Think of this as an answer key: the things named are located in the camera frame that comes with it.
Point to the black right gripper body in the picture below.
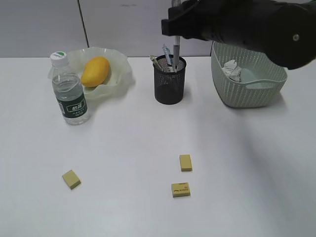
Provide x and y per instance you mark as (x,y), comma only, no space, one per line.
(192,19)

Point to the grey white mechanical pen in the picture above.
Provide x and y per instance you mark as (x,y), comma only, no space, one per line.
(176,45)

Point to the blue white ballpoint pen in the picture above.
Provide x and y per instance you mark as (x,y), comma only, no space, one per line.
(168,59)

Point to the white waste paper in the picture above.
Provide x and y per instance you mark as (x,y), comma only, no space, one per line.
(232,70)

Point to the beige white ballpoint pen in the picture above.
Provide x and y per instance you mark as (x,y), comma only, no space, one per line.
(156,63)

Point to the yellow mango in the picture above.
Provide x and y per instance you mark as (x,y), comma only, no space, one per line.
(95,72)

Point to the clear water bottle green label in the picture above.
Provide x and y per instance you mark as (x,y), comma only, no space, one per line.
(68,90)

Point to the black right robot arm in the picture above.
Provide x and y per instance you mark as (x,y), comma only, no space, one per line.
(285,32)

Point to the black mesh pen holder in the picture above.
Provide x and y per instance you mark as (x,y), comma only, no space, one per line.
(169,86)

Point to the green woven plastic basket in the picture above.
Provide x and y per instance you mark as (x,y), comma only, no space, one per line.
(260,80)

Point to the pale green wavy glass plate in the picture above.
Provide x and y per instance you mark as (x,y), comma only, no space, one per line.
(119,66)

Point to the yellow eraser with red print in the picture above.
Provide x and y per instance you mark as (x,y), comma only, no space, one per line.
(180,190)

